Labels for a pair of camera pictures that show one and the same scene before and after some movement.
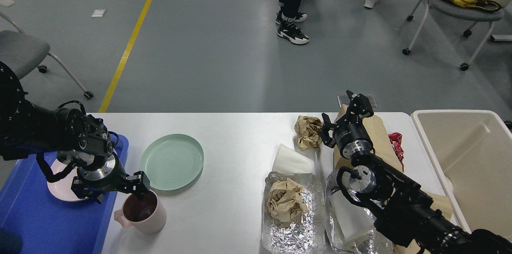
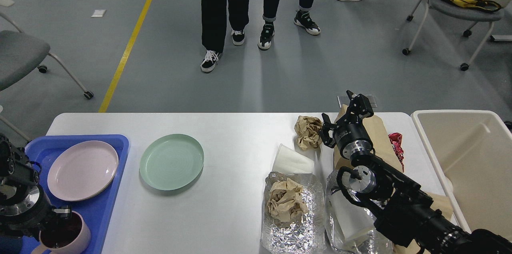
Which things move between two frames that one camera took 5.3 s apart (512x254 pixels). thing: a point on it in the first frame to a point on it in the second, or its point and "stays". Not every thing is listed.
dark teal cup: x=10 y=243 stays
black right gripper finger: x=360 y=108 stays
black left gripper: x=110 y=179 to x=25 y=211
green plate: x=172 y=162 stays
